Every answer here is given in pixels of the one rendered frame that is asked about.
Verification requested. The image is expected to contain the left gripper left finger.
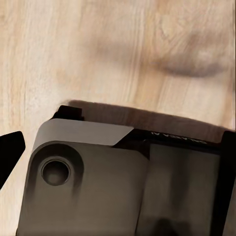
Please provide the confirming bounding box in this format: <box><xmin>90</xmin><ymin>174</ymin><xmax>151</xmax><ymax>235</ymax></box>
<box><xmin>0</xmin><ymin>131</ymin><xmax>26</xmax><ymax>190</ymax></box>

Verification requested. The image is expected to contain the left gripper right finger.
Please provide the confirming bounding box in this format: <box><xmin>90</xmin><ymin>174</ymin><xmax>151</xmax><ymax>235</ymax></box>
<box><xmin>220</xmin><ymin>130</ymin><xmax>236</xmax><ymax>170</ymax></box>

